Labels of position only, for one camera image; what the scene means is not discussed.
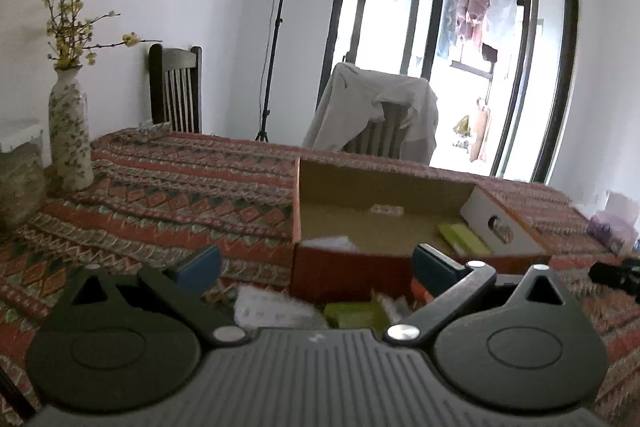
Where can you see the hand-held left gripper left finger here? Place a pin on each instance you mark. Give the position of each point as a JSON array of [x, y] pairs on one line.
[[200, 264]]

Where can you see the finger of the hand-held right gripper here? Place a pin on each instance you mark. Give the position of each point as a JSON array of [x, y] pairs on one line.
[[612, 276]]

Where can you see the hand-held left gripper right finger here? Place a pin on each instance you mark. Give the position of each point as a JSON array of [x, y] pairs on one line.
[[430, 267]]

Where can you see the orange cardboard box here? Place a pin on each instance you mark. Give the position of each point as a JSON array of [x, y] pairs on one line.
[[350, 274]]

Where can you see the white biscuit snack packet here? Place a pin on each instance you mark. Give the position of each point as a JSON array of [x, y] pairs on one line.
[[275, 309]]

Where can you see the green snack packet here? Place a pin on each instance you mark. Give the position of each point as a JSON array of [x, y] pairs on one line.
[[355, 314], [462, 239]]

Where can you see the purple tissue pack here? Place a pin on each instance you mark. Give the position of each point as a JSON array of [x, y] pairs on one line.
[[610, 227]]

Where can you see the patterned woven tablecloth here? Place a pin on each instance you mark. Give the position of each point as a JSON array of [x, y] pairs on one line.
[[175, 207]]

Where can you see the wooden chair under jacket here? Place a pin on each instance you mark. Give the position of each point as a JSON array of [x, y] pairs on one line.
[[375, 137]]

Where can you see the dark wooden chair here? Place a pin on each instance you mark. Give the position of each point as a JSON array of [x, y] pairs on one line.
[[156, 97]]

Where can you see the beige jacket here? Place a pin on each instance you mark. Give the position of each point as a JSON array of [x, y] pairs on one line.
[[350, 107]]

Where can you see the woven basket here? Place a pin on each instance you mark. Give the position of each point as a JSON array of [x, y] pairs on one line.
[[20, 187]]

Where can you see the grey-blue hanging garment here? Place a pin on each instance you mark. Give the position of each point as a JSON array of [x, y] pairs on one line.
[[450, 17]]

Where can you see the light blue hanging shirt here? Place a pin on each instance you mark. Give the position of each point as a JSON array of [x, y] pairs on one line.
[[502, 12]]

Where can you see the black sliding door frame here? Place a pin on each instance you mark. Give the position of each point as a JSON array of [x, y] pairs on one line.
[[555, 107]]

